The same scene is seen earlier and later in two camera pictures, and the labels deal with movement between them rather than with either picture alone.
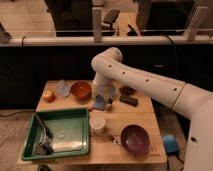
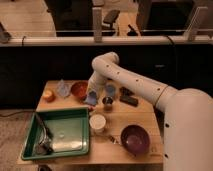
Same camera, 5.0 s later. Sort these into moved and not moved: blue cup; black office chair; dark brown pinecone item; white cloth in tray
Moved: blue cup
Not moved: white cloth in tray; black office chair; dark brown pinecone item
